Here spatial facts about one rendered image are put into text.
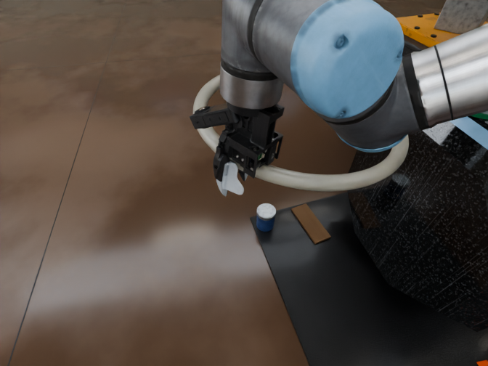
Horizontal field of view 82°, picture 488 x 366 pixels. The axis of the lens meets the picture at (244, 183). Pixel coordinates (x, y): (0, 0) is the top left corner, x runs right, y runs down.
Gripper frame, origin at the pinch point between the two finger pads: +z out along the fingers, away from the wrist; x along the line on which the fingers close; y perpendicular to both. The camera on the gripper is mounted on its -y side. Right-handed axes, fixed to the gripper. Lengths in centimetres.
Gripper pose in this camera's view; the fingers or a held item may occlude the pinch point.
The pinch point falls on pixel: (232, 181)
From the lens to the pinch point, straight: 56.8
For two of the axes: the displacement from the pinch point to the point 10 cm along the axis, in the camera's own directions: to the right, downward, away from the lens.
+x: 6.4, -5.2, 5.7
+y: 7.6, 5.1, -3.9
